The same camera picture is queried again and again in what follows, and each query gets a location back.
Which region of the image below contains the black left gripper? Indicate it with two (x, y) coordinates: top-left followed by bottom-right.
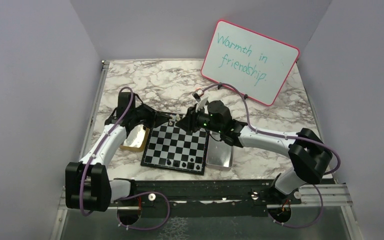
(131, 102), (171, 129)

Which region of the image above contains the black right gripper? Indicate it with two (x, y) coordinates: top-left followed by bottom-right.
(175, 103), (223, 134)

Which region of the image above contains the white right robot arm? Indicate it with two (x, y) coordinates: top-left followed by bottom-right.
(175, 100), (333, 204)

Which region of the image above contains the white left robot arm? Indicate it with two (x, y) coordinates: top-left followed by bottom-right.
(65, 87), (171, 216)

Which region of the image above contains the black white chess board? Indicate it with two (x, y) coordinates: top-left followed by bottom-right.
(140, 112), (209, 176)

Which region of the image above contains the gold tin box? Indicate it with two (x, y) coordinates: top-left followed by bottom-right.
(119, 124), (150, 152)

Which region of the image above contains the silver tin lid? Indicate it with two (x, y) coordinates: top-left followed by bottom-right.
(205, 131), (234, 171)

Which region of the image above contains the pink framed whiteboard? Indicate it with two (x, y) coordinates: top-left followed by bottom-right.
(200, 19), (300, 106)

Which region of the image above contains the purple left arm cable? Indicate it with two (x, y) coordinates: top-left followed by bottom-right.
(78, 86), (171, 232)

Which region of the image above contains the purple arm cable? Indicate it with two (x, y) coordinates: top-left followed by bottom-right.
(78, 86), (171, 232)
(195, 82), (342, 229)

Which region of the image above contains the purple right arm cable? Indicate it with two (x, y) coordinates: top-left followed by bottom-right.
(195, 82), (342, 229)

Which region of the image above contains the aluminium side rail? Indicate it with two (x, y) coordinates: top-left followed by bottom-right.
(76, 60), (110, 173)

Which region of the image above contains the black mounting base rail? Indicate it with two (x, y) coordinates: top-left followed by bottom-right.
(69, 178), (335, 220)

